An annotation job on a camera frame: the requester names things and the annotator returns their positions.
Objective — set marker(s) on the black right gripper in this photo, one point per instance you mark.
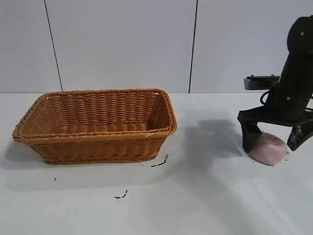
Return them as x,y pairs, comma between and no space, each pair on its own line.
288,102

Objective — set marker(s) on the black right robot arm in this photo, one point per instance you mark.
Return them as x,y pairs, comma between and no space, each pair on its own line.
300,36

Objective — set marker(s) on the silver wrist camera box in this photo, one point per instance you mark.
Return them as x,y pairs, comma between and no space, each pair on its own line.
259,82

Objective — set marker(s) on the pink peach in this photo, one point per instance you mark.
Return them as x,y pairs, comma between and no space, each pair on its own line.
269,149

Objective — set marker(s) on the brown woven wicker basket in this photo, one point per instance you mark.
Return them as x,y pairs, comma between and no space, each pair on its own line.
97,147

